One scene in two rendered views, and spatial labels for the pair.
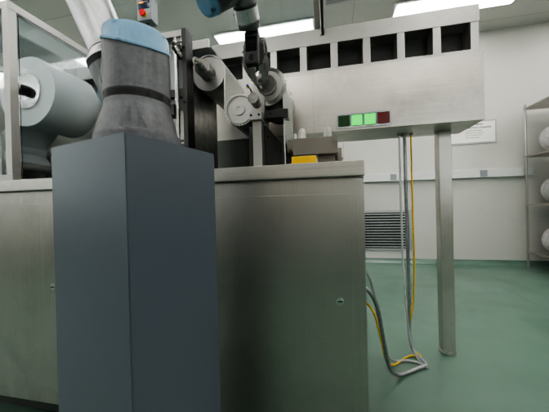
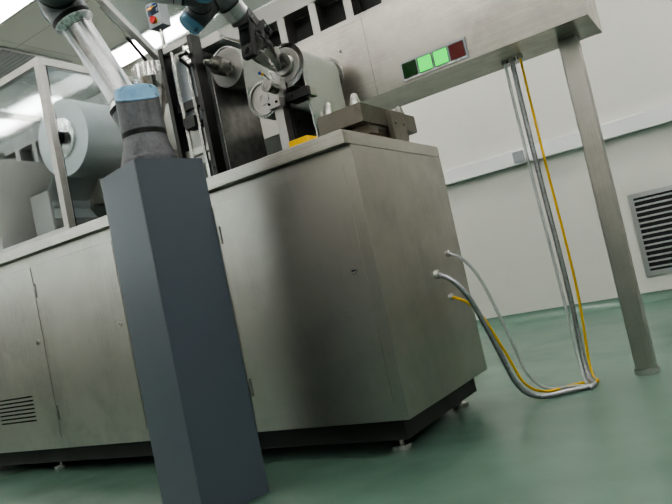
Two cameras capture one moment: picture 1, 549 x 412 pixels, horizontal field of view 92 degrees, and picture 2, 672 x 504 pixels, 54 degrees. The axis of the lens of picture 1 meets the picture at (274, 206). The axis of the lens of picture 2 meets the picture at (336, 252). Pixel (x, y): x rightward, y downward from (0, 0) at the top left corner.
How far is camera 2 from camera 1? 127 cm
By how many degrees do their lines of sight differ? 20
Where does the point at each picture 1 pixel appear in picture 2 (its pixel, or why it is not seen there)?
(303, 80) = (352, 30)
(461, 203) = not seen: outside the picture
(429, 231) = not seen: outside the picture
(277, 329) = (308, 312)
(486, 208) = not seen: outside the picture
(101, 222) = (132, 215)
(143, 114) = (145, 144)
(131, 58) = (133, 110)
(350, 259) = (354, 227)
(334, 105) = (395, 52)
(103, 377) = (149, 308)
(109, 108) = (126, 145)
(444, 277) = (613, 256)
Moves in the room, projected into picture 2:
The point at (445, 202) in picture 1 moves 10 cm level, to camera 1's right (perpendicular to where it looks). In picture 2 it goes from (590, 142) to (622, 134)
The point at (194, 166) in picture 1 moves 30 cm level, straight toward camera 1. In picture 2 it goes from (185, 170) to (144, 147)
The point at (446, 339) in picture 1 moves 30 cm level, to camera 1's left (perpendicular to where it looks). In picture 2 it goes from (636, 351) to (542, 365)
